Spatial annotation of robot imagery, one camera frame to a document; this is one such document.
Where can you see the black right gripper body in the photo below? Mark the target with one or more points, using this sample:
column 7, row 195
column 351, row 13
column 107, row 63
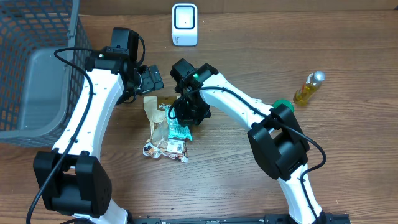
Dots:
column 193, row 112

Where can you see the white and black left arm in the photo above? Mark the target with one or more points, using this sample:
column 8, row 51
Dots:
column 71, row 179

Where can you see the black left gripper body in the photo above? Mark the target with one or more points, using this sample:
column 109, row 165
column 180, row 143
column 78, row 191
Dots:
column 149, row 82

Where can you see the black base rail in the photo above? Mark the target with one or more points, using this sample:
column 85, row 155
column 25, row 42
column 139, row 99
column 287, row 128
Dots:
column 327, row 218

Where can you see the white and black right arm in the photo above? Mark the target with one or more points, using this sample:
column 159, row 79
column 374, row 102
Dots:
column 277, row 141

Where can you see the yellow liquid bottle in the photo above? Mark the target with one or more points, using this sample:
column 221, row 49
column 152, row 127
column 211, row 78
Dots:
column 311, row 85

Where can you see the grey plastic mesh basket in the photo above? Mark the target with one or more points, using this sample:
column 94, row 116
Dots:
column 38, row 90

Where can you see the white barcode scanner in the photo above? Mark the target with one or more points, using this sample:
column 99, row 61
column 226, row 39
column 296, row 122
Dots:
column 185, row 24

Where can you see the green lid jar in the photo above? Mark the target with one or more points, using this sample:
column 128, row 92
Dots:
column 284, row 102

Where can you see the teal snack bar wrapper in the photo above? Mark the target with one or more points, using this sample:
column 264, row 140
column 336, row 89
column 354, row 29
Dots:
column 176, row 131

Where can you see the brown snack pouch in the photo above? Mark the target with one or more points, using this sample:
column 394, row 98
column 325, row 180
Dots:
column 159, row 144

